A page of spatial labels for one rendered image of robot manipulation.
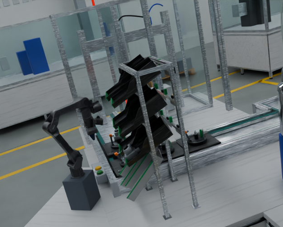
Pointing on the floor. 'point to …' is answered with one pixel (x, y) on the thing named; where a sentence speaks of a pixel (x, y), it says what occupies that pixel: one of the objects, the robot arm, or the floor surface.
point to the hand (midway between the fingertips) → (92, 134)
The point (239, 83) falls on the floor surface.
